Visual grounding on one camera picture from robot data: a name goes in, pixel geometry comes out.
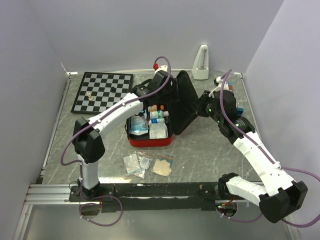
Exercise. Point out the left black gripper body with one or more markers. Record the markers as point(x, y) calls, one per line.
point(169, 96)

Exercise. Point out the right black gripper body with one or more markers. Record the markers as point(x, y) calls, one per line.
point(206, 108)

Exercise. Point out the amber medicine bottle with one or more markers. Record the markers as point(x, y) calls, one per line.
point(155, 108)

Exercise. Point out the clear green-label bottle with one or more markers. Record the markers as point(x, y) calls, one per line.
point(158, 114)

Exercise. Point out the blue white small bottle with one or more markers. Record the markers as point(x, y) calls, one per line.
point(157, 120)

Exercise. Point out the red black medicine case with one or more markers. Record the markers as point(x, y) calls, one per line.
point(181, 114)

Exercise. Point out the white gauze packet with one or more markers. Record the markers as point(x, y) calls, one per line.
point(158, 131)

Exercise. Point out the blue white bandage packet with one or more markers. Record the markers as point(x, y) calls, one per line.
point(137, 126)

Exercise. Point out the black handled scissors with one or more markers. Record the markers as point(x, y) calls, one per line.
point(142, 115)

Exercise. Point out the clear bag with pads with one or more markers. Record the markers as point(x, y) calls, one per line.
point(132, 164)

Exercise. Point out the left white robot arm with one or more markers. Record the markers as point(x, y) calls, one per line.
point(88, 134)

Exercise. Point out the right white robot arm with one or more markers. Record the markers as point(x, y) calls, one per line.
point(279, 195)

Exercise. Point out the blue toy block stack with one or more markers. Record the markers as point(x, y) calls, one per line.
point(240, 111)

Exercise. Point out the grey orange blue toy stick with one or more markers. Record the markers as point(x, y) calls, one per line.
point(229, 86)

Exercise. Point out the white metronome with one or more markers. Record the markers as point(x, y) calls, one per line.
point(200, 68)

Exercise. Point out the black chess piece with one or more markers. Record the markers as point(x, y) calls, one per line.
point(113, 89)

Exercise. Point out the black white chessboard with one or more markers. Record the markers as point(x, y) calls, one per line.
point(99, 84)

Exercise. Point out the white blue wipe sachet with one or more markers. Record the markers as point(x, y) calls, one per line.
point(144, 160)

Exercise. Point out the beige bandage patch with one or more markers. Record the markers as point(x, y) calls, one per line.
point(163, 165)

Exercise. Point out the black base bar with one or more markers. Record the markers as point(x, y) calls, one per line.
point(113, 197)

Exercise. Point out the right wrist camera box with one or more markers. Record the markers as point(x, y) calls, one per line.
point(218, 81)

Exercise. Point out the aluminium frame rail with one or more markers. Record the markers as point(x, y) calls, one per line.
point(49, 194)

